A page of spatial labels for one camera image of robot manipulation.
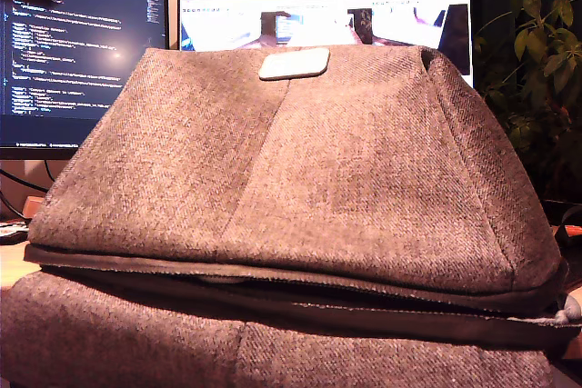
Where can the grey fabric backpack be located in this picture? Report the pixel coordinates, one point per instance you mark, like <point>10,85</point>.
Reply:
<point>291,179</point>

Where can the green leafy houseplant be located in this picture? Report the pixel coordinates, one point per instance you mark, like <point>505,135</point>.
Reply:
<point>541,65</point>

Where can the monitor with dark code screen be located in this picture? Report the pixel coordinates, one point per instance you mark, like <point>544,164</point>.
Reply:
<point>82,65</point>

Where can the black keyboard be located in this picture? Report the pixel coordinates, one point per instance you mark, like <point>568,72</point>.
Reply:
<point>11,231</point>

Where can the small brown box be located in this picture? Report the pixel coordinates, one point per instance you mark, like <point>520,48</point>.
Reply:
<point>34,206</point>

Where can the monitor with white screen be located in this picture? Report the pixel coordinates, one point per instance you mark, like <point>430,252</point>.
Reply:
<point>327,15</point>

